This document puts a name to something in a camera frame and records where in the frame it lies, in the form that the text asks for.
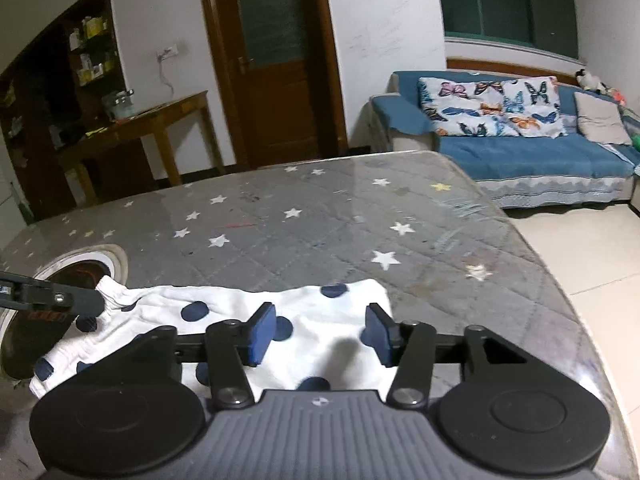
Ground dark wooden shelf cabinet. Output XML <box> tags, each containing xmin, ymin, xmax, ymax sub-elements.
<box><xmin>0</xmin><ymin>0</ymin><xmax>151</xmax><ymax>221</ymax></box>

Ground blue sofa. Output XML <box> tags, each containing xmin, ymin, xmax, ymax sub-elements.
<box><xmin>370</xmin><ymin>71</ymin><xmax>640</xmax><ymax>210</ymax></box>

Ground wooden side table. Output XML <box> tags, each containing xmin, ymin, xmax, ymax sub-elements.
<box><xmin>57</xmin><ymin>91</ymin><xmax>226</xmax><ymax>206</ymax></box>

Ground white fridge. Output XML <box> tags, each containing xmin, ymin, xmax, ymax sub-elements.
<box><xmin>0</xmin><ymin>175</ymin><xmax>32</xmax><ymax>246</ymax></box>

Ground white polka dot pants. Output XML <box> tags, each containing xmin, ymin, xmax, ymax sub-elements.
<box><xmin>29</xmin><ymin>275</ymin><xmax>393</xmax><ymax>401</ymax></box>

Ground grey star print table mat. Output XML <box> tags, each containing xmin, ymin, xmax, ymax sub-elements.
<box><xmin>0</xmin><ymin>150</ymin><xmax>626</xmax><ymax>480</ymax></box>

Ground hanging power cable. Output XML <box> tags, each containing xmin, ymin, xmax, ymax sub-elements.
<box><xmin>159</xmin><ymin>57</ymin><xmax>176</xmax><ymax>97</ymax></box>

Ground round black induction cooktop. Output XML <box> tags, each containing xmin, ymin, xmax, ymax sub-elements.
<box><xmin>0</xmin><ymin>244</ymin><xmax>128</xmax><ymax>396</ymax></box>

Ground beige pillow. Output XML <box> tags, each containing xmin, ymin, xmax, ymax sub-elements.
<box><xmin>572</xmin><ymin>91</ymin><xmax>633</xmax><ymax>147</ymax></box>

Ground glass jar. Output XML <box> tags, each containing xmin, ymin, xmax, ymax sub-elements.
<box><xmin>102</xmin><ymin>89</ymin><xmax>136</xmax><ymax>121</ymax></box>

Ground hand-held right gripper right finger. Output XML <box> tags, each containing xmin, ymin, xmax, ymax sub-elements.
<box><xmin>365</xmin><ymin>302</ymin><xmax>546</xmax><ymax>407</ymax></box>

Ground butterfly print pillow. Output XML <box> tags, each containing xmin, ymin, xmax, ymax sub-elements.
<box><xmin>417</xmin><ymin>77</ymin><xmax>521</xmax><ymax>138</ymax></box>
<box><xmin>502</xmin><ymin>76</ymin><xmax>567</xmax><ymax>139</ymax></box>

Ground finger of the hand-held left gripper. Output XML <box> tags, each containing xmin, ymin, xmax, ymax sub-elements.
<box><xmin>0</xmin><ymin>270</ymin><xmax>108</xmax><ymax>318</ymax></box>

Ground green framed window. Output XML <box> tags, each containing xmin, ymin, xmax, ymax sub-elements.
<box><xmin>434</xmin><ymin>0</ymin><xmax>581</xmax><ymax>58</ymax></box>

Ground row of shelf bottles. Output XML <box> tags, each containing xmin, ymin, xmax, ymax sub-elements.
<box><xmin>69</xmin><ymin>15</ymin><xmax>118</xmax><ymax>86</ymax></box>

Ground black and white plush toy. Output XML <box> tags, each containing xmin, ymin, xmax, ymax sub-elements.
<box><xmin>575</xmin><ymin>69</ymin><xmax>603</xmax><ymax>92</ymax></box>

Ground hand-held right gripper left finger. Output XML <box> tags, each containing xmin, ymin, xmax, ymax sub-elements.
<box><xmin>95</xmin><ymin>302</ymin><xmax>277</xmax><ymax>408</ymax></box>

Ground brown wooden door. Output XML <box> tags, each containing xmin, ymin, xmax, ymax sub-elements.
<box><xmin>197</xmin><ymin>0</ymin><xmax>348</xmax><ymax>168</ymax></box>

